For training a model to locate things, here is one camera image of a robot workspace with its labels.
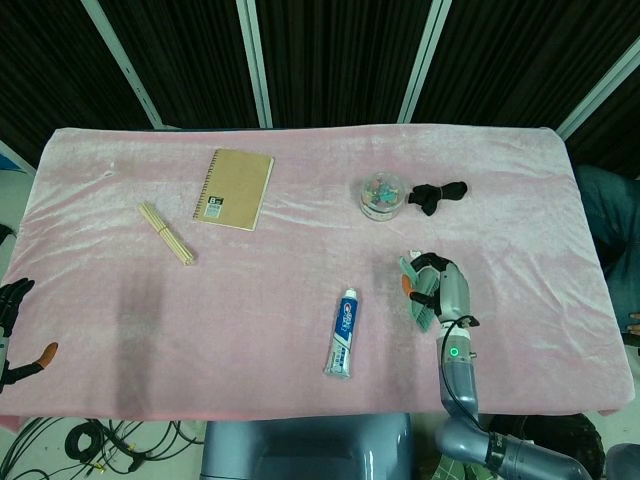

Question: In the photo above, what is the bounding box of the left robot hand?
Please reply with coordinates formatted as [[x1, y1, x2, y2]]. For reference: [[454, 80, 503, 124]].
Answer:
[[0, 278, 60, 397]]

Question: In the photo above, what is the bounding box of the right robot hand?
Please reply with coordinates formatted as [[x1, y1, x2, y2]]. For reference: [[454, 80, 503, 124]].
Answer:
[[400, 252, 473, 327]]

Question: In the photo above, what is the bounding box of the black rolled sock bundle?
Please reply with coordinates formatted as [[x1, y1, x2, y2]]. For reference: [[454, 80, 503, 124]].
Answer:
[[406, 180, 472, 218]]

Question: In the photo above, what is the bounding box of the blue white toothpaste tube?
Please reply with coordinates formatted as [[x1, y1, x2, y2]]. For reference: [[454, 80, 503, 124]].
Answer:
[[323, 287, 363, 380]]

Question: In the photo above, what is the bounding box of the clear jar of coloured clips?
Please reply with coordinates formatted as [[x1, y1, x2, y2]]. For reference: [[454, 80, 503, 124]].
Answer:
[[358, 170, 406, 222]]

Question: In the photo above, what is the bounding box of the bundle of wooden sticks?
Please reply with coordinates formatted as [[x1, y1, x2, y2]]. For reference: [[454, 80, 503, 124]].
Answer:
[[138, 200, 198, 268]]

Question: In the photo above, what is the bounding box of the person in blue jeans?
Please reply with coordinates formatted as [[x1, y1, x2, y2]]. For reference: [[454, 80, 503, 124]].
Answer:
[[574, 164, 640, 347]]

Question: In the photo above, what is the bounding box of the pink plush table cloth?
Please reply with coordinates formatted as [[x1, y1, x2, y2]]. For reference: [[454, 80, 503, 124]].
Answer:
[[0, 126, 634, 432]]

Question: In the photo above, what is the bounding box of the blue grey robot torso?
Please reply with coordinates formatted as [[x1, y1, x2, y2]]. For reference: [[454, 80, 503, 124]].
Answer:
[[200, 411, 414, 480]]

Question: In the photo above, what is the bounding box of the brown spiral notebook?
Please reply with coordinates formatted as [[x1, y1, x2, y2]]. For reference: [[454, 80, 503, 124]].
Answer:
[[191, 148, 276, 233]]

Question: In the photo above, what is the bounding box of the black pleated curtain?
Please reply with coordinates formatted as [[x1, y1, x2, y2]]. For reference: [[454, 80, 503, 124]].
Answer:
[[0, 0, 640, 174]]

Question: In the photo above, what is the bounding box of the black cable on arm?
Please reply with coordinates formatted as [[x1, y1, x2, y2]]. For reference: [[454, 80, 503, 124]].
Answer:
[[437, 315, 482, 432]]

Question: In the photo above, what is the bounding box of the coiled black floor cable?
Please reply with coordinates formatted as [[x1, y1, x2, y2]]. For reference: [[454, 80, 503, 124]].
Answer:
[[64, 423, 110, 465]]

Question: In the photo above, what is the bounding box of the loose black floor cable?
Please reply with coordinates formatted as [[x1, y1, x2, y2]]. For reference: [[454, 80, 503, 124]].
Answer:
[[0, 417, 202, 480]]

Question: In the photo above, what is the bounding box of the pale green frame post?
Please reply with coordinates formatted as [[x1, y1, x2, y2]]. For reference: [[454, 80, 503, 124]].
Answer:
[[556, 31, 640, 140], [399, 0, 452, 124], [81, 0, 165, 129], [236, 0, 275, 128]]

